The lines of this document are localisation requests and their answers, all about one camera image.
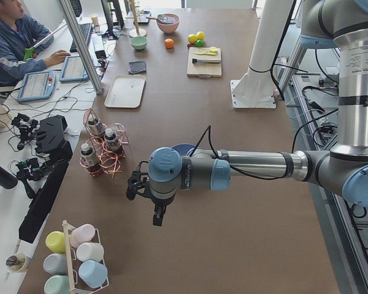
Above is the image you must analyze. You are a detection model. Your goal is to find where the yellow lemon upper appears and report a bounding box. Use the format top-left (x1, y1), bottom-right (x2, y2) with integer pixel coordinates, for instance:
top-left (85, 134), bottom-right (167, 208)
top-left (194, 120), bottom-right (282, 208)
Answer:
top-left (196, 31), bottom-right (205, 40)

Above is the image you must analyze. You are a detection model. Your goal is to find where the pink cup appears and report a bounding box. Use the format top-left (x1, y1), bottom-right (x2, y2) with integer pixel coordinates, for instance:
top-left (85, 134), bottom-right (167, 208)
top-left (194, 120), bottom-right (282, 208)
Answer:
top-left (69, 224), bottom-right (95, 248)

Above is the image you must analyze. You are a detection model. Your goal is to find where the aluminium frame post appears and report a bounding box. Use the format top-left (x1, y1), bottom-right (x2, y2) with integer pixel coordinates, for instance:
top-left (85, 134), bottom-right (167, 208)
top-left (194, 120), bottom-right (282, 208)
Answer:
top-left (57, 0), bottom-right (103, 94)

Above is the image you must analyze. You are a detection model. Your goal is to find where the tea bottle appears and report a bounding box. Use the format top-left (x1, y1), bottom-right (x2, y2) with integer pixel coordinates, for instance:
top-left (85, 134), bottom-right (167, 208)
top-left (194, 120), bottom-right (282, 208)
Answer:
top-left (104, 128), bottom-right (121, 154)
top-left (80, 143), bottom-right (102, 176)
top-left (87, 117), bottom-right (105, 137)

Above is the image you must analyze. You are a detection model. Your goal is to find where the metal scoop in bowl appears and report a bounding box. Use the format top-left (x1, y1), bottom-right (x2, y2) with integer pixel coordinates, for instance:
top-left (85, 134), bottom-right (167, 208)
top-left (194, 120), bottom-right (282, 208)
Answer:
top-left (147, 14), bottom-right (177, 24)

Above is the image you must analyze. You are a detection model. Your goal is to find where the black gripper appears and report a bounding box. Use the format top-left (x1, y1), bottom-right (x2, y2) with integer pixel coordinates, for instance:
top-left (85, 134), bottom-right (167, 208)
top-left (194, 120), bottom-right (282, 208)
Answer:
top-left (150, 181), bottom-right (175, 226)

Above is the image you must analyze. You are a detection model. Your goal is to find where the tea bottle front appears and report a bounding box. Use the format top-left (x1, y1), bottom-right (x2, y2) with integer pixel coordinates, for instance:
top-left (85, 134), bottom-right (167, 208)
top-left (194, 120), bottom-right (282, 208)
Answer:
top-left (80, 143), bottom-right (102, 176)

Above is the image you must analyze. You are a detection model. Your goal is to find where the grey folded cloth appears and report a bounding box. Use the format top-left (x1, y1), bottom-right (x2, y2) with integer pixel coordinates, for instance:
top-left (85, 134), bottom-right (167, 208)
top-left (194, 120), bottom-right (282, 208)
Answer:
top-left (129, 61), bottom-right (147, 75)

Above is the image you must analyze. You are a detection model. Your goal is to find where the blue teach pendant right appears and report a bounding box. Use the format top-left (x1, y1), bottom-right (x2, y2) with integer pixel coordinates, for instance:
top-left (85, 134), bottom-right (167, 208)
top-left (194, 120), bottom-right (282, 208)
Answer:
top-left (59, 56), bottom-right (89, 83)

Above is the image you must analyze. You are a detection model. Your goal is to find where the mint green cup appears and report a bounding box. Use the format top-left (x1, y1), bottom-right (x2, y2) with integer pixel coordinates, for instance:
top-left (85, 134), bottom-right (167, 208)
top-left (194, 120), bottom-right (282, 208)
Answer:
top-left (44, 275), bottom-right (70, 294)

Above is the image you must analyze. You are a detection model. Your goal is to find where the tea bottle back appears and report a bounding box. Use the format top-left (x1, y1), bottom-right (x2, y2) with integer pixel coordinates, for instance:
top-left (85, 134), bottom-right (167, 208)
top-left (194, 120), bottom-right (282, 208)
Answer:
top-left (87, 117), bottom-right (105, 137)

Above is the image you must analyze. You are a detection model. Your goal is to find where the blue teach pendant left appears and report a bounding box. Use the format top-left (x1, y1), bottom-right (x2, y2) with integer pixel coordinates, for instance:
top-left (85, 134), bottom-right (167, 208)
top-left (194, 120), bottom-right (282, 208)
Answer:
top-left (17, 70), bottom-right (56, 102)

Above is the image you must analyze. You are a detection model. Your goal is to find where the white cup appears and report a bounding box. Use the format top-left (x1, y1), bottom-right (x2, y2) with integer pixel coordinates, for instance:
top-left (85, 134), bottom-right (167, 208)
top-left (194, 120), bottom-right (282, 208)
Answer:
top-left (76, 242), bottom-right (104, 262)

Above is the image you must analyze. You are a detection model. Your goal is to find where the green ceramic bowl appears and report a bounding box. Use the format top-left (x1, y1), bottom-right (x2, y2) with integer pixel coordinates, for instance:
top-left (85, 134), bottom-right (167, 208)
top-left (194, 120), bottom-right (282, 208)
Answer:
top-left (130, 36), bottom-right (148, 50)

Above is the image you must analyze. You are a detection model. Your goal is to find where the blue teach pendant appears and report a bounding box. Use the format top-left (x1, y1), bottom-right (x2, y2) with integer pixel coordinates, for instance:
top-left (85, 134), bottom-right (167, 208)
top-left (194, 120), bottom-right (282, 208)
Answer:
top-left (17, 70), bottom-right (56, 102)
top-left (59, 56), bottom-right (89, 83)

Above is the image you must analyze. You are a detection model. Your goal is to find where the blue round plate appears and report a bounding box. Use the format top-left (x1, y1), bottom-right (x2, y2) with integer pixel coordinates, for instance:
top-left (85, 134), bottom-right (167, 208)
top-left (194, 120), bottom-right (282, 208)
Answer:
top-left (172, 143), bottom-right (195, 156)

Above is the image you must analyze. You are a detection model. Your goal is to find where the black keyboard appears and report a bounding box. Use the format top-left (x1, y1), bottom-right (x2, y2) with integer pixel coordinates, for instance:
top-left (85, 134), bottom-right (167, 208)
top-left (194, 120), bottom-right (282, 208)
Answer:
top-left (69, 23), bottom-right (93, 53)

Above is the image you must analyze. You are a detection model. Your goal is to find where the white wire cup rack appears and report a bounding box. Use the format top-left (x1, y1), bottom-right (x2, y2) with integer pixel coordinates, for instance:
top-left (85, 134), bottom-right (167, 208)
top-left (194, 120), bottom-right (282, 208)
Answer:
top-left (62, 220), bottom-right (110, 293)

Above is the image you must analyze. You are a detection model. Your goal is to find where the copper wire bottle rack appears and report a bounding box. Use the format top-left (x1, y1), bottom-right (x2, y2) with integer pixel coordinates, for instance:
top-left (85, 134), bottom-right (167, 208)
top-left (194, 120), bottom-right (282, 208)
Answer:
top-left (79, 108), bottom-right (129, 178)

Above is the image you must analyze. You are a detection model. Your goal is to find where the tea bottle middle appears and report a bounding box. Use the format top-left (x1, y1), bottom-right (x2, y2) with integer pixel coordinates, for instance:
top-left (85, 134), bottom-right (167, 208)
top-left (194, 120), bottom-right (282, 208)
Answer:
top-left (104, 128), bottom-right (121, 154)

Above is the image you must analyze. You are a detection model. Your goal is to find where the black water bottle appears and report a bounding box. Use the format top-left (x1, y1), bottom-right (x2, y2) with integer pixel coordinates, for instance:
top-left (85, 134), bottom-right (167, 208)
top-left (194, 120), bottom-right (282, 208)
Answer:
top-left (0, 166), bottom-right (18, 189)

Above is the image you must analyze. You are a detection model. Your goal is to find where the yellow plastic knife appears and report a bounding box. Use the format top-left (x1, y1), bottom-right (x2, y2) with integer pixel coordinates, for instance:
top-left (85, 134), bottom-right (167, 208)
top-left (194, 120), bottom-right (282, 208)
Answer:
top-left (193, 51), bottom-right (218, 56)

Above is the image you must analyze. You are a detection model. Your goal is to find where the steel muddler black tip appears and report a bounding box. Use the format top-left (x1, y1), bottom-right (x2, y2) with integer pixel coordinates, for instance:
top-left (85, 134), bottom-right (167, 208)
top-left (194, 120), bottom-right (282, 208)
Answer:
top-left (191, 58), bottom-right (221, 64)

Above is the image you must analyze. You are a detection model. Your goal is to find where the light blue cup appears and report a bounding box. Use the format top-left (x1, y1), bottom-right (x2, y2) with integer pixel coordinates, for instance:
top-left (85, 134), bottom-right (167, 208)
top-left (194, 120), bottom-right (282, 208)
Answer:
top-left (78, 260), bottom-right (107, 288)

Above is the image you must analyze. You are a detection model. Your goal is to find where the pink bowl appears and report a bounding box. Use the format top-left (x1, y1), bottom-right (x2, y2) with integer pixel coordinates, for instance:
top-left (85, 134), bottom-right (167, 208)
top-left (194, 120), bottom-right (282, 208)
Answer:
top-left (156, 13), bottom-right (180, 34)

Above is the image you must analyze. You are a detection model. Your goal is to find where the orange mandarin fruit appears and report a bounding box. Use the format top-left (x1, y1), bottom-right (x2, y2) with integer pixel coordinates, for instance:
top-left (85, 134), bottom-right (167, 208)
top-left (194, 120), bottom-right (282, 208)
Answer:
top-left (164, 38), bottom-right (175, 49)

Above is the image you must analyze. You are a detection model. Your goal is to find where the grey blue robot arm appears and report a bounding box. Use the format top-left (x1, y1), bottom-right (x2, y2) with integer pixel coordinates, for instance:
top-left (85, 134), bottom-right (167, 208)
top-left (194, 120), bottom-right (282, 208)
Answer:
top-left (148, 1), bottom-right (368, 226)

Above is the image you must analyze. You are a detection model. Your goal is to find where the wooden stand with round base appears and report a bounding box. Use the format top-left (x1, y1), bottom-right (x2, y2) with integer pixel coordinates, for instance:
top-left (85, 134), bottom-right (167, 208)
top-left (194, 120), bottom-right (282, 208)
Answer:
top-left (127, 0), bottom-right (147, 38)

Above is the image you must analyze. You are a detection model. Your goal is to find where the wooden cutting board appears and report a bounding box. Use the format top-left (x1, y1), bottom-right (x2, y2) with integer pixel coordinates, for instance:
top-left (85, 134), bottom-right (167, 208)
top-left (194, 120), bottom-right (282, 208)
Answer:
top-left (186, 47), bottom-right (222, 78)

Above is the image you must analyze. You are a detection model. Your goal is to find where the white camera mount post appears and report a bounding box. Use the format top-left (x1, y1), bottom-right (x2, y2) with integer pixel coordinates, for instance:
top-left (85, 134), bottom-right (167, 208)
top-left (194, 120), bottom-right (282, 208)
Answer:
top-left (231, 1), bottom-right (296, 108)

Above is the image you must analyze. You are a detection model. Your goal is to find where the yellow cup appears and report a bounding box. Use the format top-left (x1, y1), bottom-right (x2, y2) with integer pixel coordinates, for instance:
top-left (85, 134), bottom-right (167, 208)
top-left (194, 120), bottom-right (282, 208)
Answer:
top-left (45, 231), bottom-right (66, 254)

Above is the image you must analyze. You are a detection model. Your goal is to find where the grey cup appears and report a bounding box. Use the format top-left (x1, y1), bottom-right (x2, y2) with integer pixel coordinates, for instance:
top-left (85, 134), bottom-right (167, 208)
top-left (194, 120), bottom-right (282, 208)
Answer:
top-left (43, 253), bottom-right (67, 275)

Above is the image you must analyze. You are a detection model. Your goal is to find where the yellow lemon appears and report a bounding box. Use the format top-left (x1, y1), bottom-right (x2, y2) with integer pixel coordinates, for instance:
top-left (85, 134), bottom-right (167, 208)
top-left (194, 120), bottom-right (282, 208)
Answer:
top-left (187, 34), bottom-right (198, 44)
top-left (196, 31), bottom-right (205, 40)

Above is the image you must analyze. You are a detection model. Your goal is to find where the yellow lemon lower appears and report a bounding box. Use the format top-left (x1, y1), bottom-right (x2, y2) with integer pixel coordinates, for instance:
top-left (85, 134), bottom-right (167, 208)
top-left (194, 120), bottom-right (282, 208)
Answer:
top-left (187, 34), bottom-right (198, 44)

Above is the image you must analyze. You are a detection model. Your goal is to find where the cream rabbit tray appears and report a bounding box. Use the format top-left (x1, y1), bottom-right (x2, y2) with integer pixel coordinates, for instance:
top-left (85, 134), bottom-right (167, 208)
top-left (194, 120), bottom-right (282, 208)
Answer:
top-left (104, 75), bottom-right (145, 108)

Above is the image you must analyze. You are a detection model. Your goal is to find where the green lime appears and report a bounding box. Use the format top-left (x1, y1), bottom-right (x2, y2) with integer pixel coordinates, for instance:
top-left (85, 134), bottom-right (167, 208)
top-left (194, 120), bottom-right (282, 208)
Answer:
top-left (194, 39), bottom-right (204, 47)

